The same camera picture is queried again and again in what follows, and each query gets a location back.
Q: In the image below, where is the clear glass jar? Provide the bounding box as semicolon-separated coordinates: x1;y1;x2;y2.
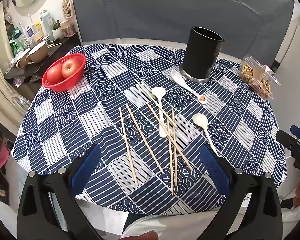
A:
11;94;32;117

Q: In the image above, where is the green packet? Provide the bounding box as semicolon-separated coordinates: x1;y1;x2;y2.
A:
12;27;27;55

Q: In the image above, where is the blue white patterned tablecloth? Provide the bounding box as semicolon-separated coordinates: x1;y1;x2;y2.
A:
11;44;288;217

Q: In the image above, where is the small beige mug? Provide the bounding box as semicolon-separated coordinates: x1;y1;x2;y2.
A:
15;48;31;68

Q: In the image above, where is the plain white spoon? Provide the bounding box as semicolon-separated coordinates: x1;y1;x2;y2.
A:
151;86;168;138
192;113;219;157

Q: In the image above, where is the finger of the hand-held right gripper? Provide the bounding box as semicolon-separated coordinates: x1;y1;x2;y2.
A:
276;129;300;153
290;124;300;143

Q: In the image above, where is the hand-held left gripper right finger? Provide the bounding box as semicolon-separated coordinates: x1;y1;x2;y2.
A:
197;144;283;240

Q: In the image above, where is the pink jar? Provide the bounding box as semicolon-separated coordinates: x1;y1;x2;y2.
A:
62;24;76;38

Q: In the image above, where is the white spray bottle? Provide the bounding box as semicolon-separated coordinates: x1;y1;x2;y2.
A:
41;9;53;40

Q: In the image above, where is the grey padded headboard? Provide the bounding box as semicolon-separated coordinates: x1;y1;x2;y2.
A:
69;0;296;48

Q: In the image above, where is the wooden chopstick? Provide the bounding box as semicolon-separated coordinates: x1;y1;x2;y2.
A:
147;104;194;172
135;80;177;128
119;108;139;187
171;108;178;187
167;119;175;196
125;104;164;173

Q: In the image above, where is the cream curtain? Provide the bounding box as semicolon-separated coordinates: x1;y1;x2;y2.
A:
0;2;24;130

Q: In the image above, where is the clear plastic snack box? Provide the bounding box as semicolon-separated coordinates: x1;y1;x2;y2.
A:
240;54;281;100

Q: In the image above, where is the small potted plant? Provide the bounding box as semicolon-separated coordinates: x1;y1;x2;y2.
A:
52;21;63;40

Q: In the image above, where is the dark side shelf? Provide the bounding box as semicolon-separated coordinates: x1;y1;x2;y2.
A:
4;33;82;80

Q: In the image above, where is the white cabinet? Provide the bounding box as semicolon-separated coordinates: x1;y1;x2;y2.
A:
274;12;300;73

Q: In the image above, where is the black utensil holder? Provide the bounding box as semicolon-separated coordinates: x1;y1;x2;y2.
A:
179;27;226;83

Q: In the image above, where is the person's white clothing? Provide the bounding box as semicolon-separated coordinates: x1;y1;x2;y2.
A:
75;197;230;240

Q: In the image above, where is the red apple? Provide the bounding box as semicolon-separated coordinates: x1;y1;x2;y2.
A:
61;56;81;79
46;64;64;83

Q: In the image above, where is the red plastic basket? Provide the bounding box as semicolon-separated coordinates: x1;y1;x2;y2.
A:
42;53;87;92

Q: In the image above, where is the white spoon with printed handle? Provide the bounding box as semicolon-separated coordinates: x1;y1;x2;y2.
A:
171;70;207;104

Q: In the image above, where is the large beige mug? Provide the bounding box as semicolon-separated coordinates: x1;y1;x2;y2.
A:
25;41;50;64

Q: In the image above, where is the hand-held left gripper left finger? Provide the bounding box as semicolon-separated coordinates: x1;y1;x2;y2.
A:
17;144;104;240

